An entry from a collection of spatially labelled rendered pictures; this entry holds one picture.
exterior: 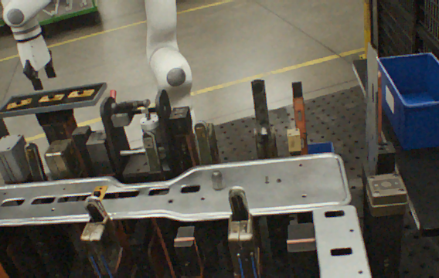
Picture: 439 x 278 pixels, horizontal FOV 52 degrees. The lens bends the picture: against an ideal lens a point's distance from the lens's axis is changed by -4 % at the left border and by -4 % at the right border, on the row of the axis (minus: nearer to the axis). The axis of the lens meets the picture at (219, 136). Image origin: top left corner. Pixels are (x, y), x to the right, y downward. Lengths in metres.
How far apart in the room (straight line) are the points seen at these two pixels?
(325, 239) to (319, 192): 0.16
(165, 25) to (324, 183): 0.73
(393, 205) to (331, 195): 0.16
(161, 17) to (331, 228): 0.86
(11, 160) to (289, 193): 0.84
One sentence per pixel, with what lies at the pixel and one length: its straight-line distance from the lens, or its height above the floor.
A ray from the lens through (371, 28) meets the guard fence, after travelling 4.23.
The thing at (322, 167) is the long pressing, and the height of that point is 1.00.
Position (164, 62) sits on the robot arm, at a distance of 1.53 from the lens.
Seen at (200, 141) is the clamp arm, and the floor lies 1.05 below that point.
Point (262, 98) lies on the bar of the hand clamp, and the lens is 1.25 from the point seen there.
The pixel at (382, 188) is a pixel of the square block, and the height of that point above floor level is 1.06.
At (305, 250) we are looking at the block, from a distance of 1.04.
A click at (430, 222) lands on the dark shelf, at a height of 1.03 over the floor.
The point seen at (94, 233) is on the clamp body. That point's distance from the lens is 1.12.
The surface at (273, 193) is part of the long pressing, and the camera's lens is 1.16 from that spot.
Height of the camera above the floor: 1.72
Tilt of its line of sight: 30 degrees down
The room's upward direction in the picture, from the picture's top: 11 degrees counter-clockwise
